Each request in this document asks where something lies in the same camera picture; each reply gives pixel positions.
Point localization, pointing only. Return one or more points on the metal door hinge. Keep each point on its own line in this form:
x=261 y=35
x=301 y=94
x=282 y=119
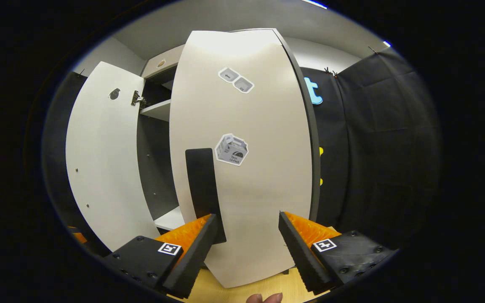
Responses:
x=138 y=99

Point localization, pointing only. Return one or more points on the long ceiling light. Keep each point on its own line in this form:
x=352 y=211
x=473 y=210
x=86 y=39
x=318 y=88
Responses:
x=314 y=3

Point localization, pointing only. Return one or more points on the grey and white cabinet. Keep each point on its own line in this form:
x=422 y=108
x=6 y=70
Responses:
x=158 y=168

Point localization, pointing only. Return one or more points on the white cabinet drawer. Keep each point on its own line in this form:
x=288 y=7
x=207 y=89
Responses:
x=164 y=63

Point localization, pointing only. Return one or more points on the white cabinet shelf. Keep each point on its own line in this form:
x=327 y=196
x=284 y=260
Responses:
x=158 y=110
x=171 y=219

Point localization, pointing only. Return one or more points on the black backdrop cloth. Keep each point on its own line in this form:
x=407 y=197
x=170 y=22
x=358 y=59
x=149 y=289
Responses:
x=377 y=147

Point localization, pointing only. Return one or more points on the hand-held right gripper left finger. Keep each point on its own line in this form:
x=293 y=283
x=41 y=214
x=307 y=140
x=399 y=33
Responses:
x=192 y=261

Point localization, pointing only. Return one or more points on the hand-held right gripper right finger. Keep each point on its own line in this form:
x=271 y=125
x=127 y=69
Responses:
x=301 y=261

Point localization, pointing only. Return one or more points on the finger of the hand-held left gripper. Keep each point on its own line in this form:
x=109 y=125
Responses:
x=79 y=236

